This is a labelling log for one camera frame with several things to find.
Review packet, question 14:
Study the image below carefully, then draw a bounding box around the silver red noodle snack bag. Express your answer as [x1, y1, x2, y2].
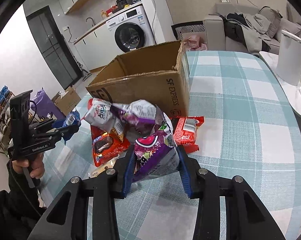
[83, 98, 124, 142]

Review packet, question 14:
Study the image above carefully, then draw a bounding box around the red chocolate cookie packet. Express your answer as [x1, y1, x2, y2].
[90, 125, 130, 167]

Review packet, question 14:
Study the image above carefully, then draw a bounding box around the purple silver snack bag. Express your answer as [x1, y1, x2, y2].
[111, 99, 163, 135]

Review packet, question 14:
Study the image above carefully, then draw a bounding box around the purple grape candy bag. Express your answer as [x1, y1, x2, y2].
[133, 113, 179, 182]

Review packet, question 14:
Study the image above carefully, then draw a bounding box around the red wafer bar packet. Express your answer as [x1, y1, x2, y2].
[171, 116, 205, 154]

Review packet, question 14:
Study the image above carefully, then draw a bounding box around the white blue noodle snack bag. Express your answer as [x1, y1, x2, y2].
[63, 109, 81, 143]

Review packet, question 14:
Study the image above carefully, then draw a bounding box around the yellow biscuit stick pack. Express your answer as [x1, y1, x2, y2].
[88, 155, 120, 178]

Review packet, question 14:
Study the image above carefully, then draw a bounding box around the person's left hand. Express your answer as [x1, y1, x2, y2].
[12, 153, 45, 179]

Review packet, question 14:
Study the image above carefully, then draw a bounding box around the cardboard box on floor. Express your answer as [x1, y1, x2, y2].
[52, 87, 81, 116]

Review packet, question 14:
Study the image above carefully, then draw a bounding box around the purple bag on floor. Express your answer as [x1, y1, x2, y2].
[30, 88, 65, 119]

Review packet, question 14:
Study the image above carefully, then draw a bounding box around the white kitchen counter cabinet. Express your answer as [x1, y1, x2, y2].
[75, 24, 123, 70]

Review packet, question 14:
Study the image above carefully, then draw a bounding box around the teal plaid tablecloth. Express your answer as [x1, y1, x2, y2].
[40, 50, 301, 240]

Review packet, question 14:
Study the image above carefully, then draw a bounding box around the black glass door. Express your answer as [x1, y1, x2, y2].
[26, 6, 83, 89]

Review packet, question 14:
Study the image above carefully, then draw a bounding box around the brown cardboard SF box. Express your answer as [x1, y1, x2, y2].
[86, 41, 190, 118]

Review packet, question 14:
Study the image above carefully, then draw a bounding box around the white washing machine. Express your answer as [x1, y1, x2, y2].
[106, 5, 155, 53]

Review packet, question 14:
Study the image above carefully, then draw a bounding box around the black rice cooker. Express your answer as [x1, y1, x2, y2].
[116, 0, 133, 10]

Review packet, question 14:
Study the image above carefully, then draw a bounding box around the black patterned basket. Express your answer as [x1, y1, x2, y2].
[171, 21, 205, 40]

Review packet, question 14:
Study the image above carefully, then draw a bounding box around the pink cloth on floor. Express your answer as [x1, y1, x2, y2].
[183, 35, 207, 51]

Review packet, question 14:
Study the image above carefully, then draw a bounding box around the white cylindrical appliance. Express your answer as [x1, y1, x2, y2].
[276, 30, 301, 86]

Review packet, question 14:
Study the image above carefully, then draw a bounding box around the grey sofa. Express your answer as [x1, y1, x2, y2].
[203, 3, 301, 65]

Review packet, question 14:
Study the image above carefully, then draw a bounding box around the pile of clothes on sofa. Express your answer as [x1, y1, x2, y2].
[209, 6, 282, 54]

